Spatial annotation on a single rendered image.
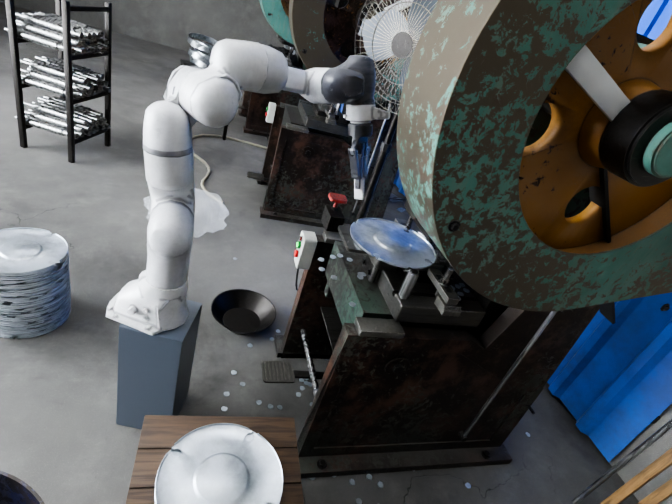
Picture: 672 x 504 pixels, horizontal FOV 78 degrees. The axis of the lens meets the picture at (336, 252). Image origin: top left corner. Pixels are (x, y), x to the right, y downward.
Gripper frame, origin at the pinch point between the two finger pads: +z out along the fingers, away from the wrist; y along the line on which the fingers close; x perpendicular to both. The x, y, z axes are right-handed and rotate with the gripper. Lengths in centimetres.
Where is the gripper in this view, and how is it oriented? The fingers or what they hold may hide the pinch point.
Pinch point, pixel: (359, 188)
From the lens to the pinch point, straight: 136.5
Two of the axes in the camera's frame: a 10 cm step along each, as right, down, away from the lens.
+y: -4.5, 3.4, -8.2
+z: 0.1, 9.2, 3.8
